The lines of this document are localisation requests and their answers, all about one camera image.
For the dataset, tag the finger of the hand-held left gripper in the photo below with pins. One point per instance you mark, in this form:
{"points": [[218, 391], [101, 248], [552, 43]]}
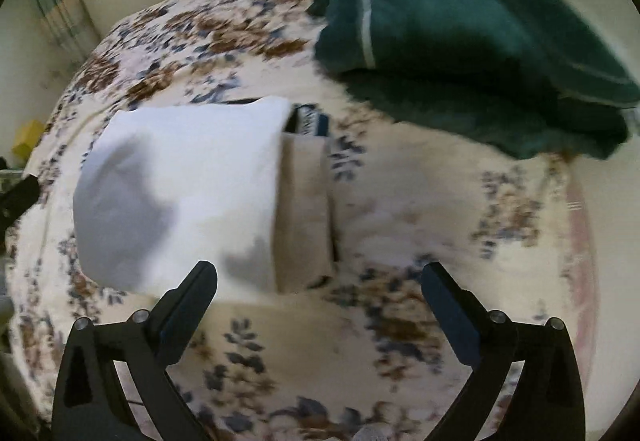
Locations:
{"points": [[20, 198]]}

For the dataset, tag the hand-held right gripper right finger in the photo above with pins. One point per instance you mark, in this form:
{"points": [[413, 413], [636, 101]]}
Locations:
{"points": [[450, 308]]}

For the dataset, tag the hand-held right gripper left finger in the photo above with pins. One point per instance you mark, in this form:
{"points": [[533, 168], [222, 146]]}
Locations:
{"points": [[187, 306]]}

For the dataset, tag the white t-shirt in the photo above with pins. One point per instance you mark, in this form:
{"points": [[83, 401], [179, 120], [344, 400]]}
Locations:
{"points": [[190, 181]]}

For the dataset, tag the yellow box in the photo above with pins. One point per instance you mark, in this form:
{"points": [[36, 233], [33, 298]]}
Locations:
{"points": [[29, 140]]}

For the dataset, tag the floral bedspread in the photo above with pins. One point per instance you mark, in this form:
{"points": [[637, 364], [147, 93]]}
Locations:
{"points": [[425, 231]]}

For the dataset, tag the beige folded garment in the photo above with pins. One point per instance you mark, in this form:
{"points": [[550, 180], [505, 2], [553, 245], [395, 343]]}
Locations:
{"points": [[302, 216]]}

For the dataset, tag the pink checked bed sheet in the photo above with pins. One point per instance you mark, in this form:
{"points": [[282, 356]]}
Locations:
{"points": [[582, 246]]}

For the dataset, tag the grey speckled cloth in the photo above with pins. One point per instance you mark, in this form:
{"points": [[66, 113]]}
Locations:
{"points": [[371, 434]]}

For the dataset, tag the white headboard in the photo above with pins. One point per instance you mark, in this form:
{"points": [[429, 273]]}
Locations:
{"points": [[620, 246]]}

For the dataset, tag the green striped curtain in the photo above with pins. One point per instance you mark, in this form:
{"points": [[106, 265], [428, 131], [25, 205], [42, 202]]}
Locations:
{"points": [[60, 6]]}

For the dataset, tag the black patterned folded garment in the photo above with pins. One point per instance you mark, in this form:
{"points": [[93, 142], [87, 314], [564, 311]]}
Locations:
{"points": [[310, 121]]}

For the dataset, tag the dark green quilt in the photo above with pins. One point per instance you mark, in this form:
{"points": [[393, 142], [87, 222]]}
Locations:
{"points": [[440, 71]]}

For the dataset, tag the dark green pillow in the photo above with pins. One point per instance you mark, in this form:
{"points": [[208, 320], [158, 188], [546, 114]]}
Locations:
{"points": [[550, 21]]}

